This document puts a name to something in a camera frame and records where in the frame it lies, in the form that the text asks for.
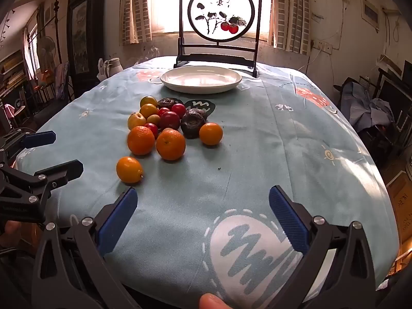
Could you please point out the dark wooden cabinet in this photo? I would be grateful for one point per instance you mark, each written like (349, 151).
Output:
(96, 22)

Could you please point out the blue cloth pile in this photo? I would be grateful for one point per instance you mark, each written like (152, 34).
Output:
(363, 109)

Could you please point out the yellow-green citrus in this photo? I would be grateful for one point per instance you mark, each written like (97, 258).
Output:
(148, 100)

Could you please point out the small wall frame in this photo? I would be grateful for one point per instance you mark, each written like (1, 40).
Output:
(370, 13)

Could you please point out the person's right hand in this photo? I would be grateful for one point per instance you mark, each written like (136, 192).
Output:
(213, 301)

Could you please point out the smooth orange with stem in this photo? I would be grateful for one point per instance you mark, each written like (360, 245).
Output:
(129, 169)

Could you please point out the white oval plate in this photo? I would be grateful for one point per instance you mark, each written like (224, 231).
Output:
(201, 80)

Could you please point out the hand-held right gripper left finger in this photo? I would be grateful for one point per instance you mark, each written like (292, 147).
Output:
(116, 223)

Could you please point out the standing fan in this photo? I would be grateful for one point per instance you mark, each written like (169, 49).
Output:
(46, 51)

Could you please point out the smooth orange citrus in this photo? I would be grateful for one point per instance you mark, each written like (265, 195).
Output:
(148, 110)

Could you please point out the light blue printed tablecloth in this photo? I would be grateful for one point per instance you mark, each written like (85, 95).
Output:
(257, 154)

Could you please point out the bright window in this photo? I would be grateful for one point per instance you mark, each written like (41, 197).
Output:
(164, 6)

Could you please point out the leaning picture frames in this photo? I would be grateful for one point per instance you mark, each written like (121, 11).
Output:
(394, 96)

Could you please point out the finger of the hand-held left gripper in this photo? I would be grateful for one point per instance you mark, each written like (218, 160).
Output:
(61, 169)
(38, 139)

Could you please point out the painted table screen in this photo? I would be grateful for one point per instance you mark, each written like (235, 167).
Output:
(206, 6)

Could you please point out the cluttered wall shelf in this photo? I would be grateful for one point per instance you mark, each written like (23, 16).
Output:
(13, 70)

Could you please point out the person's left hand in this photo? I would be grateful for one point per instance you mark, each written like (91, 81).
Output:
(10, 230)

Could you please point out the wall power outlet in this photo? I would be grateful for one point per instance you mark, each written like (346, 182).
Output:
(326, 47)

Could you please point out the brick pattern curtain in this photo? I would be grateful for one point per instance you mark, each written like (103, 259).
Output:
(291, 13)
(135, 13)

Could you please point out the yellow spotted guava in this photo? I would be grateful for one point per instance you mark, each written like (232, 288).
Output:
(136, 121)

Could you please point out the small yellow fruit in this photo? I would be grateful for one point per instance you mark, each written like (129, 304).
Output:
(153, 119)

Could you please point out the white jug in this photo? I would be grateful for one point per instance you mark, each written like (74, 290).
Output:
(113, 66)

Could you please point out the white plastic bag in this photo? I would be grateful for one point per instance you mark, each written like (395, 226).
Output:
(100, 70)

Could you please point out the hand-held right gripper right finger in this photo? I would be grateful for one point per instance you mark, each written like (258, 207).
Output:
(288, 222)

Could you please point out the cardboard box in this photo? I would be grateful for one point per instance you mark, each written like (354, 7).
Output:
(402, 199)

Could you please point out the large dark red plum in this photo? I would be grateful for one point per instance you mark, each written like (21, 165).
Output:
(170, 120)

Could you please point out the dark coat stand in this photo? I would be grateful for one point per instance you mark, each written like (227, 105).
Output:
(57, 32)

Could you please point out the dark wrinkled passion fruit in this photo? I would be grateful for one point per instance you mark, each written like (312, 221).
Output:
(166, 103)
(192, 125)
(200, 112)

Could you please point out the orange mandarin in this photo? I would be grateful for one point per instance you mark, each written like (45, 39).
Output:
(141, 140)
(210, 133)
(171, 145)

